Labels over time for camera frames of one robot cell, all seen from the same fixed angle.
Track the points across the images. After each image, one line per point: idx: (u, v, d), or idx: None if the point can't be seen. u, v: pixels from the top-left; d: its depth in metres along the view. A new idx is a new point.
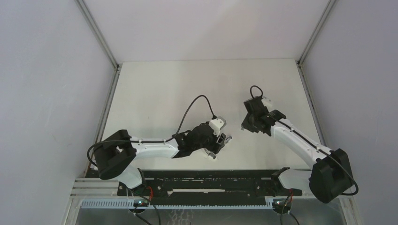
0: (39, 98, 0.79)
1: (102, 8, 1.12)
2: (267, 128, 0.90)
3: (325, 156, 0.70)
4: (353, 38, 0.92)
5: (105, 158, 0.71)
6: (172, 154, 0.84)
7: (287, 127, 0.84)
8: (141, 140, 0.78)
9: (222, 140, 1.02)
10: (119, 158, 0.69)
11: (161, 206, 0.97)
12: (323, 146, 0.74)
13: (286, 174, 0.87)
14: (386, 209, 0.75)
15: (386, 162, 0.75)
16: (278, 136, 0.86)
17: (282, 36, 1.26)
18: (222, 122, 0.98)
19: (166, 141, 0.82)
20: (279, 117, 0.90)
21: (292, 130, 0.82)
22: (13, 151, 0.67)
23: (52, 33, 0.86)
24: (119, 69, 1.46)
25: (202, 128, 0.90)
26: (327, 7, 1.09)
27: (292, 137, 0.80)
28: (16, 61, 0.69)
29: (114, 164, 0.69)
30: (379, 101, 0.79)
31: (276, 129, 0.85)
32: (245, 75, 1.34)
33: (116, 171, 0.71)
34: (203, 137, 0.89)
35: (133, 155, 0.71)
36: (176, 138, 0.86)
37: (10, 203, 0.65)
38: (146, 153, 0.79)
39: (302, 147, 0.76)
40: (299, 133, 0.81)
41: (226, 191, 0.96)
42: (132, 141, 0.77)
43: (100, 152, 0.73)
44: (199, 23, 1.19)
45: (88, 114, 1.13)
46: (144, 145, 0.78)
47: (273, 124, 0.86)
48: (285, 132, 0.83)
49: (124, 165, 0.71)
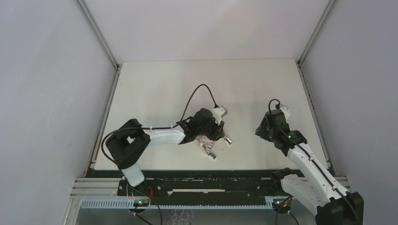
0: (39, 98, 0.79)
1: (102, 8, 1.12)
2: (285, 149, 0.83)
3: (340, 197, 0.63)
4: (353, 38, 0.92)
5: (120, 148, 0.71)
6: (179, 140, 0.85)
7: (305, 154, 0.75)
8: (151, 128, 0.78)
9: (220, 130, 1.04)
10: (134, 146, 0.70)
11: (163, 206, 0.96)
12: (340, 185, 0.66)
13: (289, 180, 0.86)
14: (386, 209, 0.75)
15: (387, 162, 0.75)
16: (294, 160, 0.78)
17: (282, 36, 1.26)
18: (223, 110, 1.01)
19: (173, 127, 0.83)
20: (301, 140, 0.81)
21: (311, 159, 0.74)
22: (13, 152, 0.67)
23: (52, 33, 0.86)
24: (119, 69, 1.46)
25: (203, 112, 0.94)
26: (327, 7, 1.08)
27: (309, 166, 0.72)
28: (16, 60, 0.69)
29: (130, 152, 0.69)
30: (379, 101, 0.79)
31: (294, 153, 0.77)
32: (244, 75, 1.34)
33: (133, 159, 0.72)
34: (205, 121, 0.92)
35: (147, 142, 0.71)
36: (181, 124, 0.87)
37: (10, 205, 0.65)
38: (158, 138, 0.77)
39: (318, 181, 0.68)
40: (317, 164, 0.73)
41: (226, 191, 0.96)
42: (144, 128, 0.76)
43: (114, 142, 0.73)
44: (199, 22, 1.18)
45: (88, 114, 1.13)
46: (156, 131, 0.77)
47: (292, 148, 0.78)
48: (302, 160, 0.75)
49: (139, 152, 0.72)
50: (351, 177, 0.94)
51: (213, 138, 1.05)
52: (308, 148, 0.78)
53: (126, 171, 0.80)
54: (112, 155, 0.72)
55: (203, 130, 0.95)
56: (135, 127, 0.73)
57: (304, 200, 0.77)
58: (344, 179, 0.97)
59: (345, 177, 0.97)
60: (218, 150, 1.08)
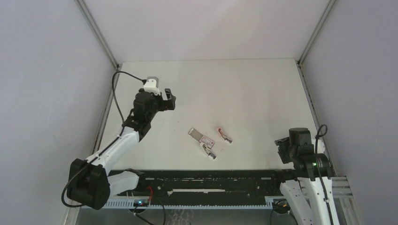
0: (39, 97, 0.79)
1: (102, 8, 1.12)
2: (304, 172, 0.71)
3: None
4: (354, 38, 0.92)
5: (83, 192, 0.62)
6: (137, 138, 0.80)
7: (323, 191, 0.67)
8: (97, 154, 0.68)
9: (171, 95, 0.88)
10: (94, 182, 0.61)
11: (170, 206, 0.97)
12: None
13: (290, 187, 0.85)
14: (386, 209, 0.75)
15: (387, 162, 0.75)
16: (307, 188, 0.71)
17: (282, 36, 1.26)
18: (153, 80, 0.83)
19: (120, 134, 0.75)
20: (326, 172, 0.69)
21: (326, 200, 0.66)
22: (13, 151, 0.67)
23: (52, 32, 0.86)
24: (119, 69, 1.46)
25: (138, 101, 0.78)
26: (328, 7, 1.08)
27: (321, 206, 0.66)
28: (16, 60, 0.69)
29: (95, 189, 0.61)
30: (380, 101, 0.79)
31: (311, 185, 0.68)
32: (244, 75, 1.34)
33: (103, 191, 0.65)
34: (149, 103, 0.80)
35: (103, 171, 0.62)
36: (126, 123, 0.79)
37: (10, 204, 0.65)
38: (112, 158, 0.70)
39: (322, 224, 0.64)
40: (332, 206, 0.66)
41: (226, 191, 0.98)
42: (90, 161, 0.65)
43: (74, 194, 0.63)
44: (199, 22, 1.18)
45: (88, 114, 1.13)
46: (105, 154, 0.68)
47: (313, 179, 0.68)
48: (317, 197, 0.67)
49: (104, 180, 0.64)
50: (351, 177, 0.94)
51: (168, 108, 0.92)
52: (329, 185, 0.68)
53: (116, 191, 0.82)
54: (82, 202, 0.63)
55: (153, 109, 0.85)
56: (83, 166, 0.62)
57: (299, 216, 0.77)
58: (344, 179, 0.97)
59: (345, 177, 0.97)
60: (218, 150, 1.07)
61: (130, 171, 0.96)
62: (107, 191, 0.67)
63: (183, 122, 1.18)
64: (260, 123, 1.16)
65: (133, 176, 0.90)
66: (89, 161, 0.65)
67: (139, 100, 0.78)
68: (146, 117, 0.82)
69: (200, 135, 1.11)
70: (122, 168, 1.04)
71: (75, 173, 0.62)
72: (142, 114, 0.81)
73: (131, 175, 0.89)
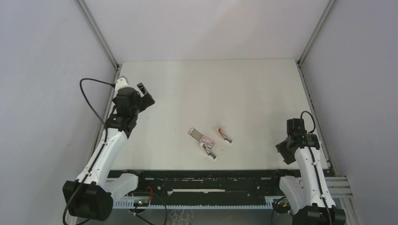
0: (39, 97, 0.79)
1: (101, 8, 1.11)
2: (293, 147, 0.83)
3: (324, 206, 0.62)
4: (353, 39, 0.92)
5: (87, 209, 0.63)
6: (124, 137, 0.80)
7: (311, 157, 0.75)
8: (87, 170, 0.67)
9: (145, 90, 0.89)
10: (93, 199, 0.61)
11: (170, 206, 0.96)
12: (330, 198, 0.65)
13: (288, 180, 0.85)
14: (386, 209, 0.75)
15: (386, 163, 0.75)
16: (299, 160, 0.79)
17: (281, 36, 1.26)
18: (122, 78, 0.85)
19: (105, 140, 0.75)
20: (314, 144, 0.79)
21: (313, 163, 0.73)
22: (13, 151, 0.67)
23: (52, 32, 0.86)
24: (119, 69, 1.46)
25: (121, 94, 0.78)
26: (327, 7, 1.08)
27: (309, 168, 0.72)
28: (15, 60, 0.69)
29: (96, 205, 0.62)
30: (380, 101, 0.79)
31: (300, 152, 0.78)
32: (245, 75, 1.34)
33: (106, 202, 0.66)
34: (132, 96, 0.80)
35: (98, 187, 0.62)
36: (109, 123, 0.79)
37: (10, 204, 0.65)
38: (104, 168, 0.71)
39: (310, 184, 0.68)
40: (320, 170, 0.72)
41: (226, 191, 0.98)
42: (82, 180, 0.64)
43: (77, 211, 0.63)
44: (199, 22, 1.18)
45: (88, 114, 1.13)
46: (95, 168, 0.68)
47: (301, 147, 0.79)
48: (306, 162, 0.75)
49: (103, 195, 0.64)
50: (351, 177, 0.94)
51: (149, 104, 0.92)
52: (317, 153, 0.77)
53: (118, 195, 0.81)
54: (88, 217, 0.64)
55: (137, 105, 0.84)
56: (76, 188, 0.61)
57: (294, 206, 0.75)
58: (344, 179, 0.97)
59: (345, 177, 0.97)
60: (218, 150, 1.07)
61: (128, 172, 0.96)
62: (110, 201, 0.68)
63: (182, 122, 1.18)
64: (260, 122, 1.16)
65: (133, 176, 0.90)
66: (81, 180, 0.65)
67: (123, 94, 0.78)
68: (130, 112, 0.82)
69: (200, 135, 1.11)
70: (122, 168, 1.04)
71: (71, 193, 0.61)
72: (126, 109, 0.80)
73: (130, 176, 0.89)
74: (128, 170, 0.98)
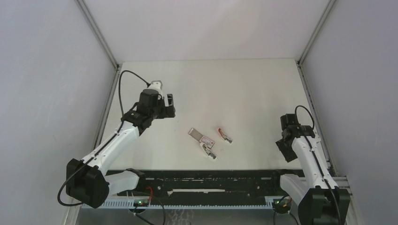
0: (39, 98, 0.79)
1: (101, 9, 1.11)
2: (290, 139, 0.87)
3: (327, 188, 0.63)
4: (353, 39, 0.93)
5: (82, 192, 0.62)
6: (136, 133, 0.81)
7: (308, 145, 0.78)
8: (95, 154, 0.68)
9: (172, 101, 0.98)
10: (91, 183, 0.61)
11: (168, 206, 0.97)
12: (332, 179, 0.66)
13: (289, 176, 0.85)
14: (386, 209, 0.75)
15: (386, 163, 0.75)
16: (297, 149, 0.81)
17: (281, 37, 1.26)
18: (157, 83, 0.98)
19: (118, 131, 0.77)
20: (309, 133, 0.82)
21: (311, 149, 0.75)
22: (13, 152, 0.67)
23: (52, 33, 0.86)
24: (119, 69, 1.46)
25: (147, 92, 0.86)
26: (327, 7, 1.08)
27: (308, 155, 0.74)
28: (16, 60, 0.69)
29: (93, 189, 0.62)
30: (379, 101, 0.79)
31: (297, 141, 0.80)
32: (245, 75, 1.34)
33: (102, 190, 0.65)
34: (156, 97, 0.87)
35: (98, 172, 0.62)
36: (126, 117, 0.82)
37: (9, 205, 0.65)
38: (110, 156, 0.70)
39: (310, 169, 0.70)
40: (318, 155, 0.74)
41: (226, 191, 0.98)
42: (87, 161, 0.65)
43: (73, 192, 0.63)
44: (200, 23, 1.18)
45: (88, 114, 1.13)
46: (102, 154, 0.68)
47: (297, 137, 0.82)
48: (304, 149, 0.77)
49: (101, 181, 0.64)
50: (351, 177, 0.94)
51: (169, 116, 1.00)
52: (313, 141, 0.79)
53: (117, 189, 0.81)
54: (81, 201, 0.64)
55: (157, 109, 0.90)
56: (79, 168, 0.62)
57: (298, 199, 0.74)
58: (344, 179, 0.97)
59: (345, 177, 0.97)
60: (218, 150, 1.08)
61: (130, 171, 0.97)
62: (106, 191, 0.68)
63: (182, 122, 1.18)
64: (260, 122, 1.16)
65: (133, 176, 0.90)
66: (85, 162, 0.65)
67: (148, 93, 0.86)
68: (149, 112, 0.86)
69: (200, 135, 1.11)
70: (122, 168, 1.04)
71: (72, 172, 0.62)
72: (146, 108, 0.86)
73: (131, 175, 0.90)
74: (129, 170, 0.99)
